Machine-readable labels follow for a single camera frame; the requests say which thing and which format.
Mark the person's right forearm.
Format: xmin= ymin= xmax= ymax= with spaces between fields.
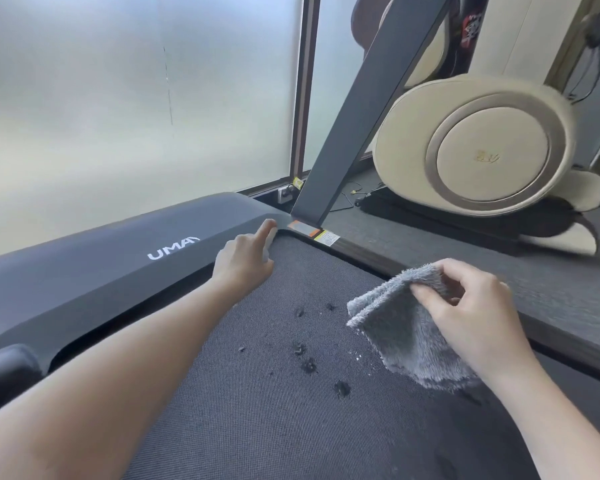
xmin=487 ymin=349 xmax=600 ymax=480

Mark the person's left hand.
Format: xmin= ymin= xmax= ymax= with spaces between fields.
xmin=211 ymin=218 xmax=279 ymax=308

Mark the person's left forearm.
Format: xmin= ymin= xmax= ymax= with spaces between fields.
xmin=0 ymin=279 xmax=239 ymax=480

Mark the black punching bag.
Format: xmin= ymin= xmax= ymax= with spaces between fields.
xmin=452 ymin=0 xmax=492 ymax=78

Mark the beige brown massage chair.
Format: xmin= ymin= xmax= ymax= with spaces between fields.
xmin=349 ymin=0 xmax=600 ymax=258

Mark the grey fluffy cloth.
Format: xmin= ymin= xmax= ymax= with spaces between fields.
xmin=346 ymin=263 xmax=483 ymax=392

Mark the dark grey treadmill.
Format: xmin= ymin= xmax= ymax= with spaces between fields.
xmin=0 ymin=0 xmax=600 ymax=480

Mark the small black stand device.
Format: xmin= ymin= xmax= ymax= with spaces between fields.
xmin=579 ymin=9 xmax=600 ymax=103

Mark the person's right hand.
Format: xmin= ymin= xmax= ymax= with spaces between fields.
xmin=409 ymin=258 xmax=536 ymax=391

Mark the black power cable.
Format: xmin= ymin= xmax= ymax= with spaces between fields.
xmin=329 ymin=182 xmax=386 ymax=213

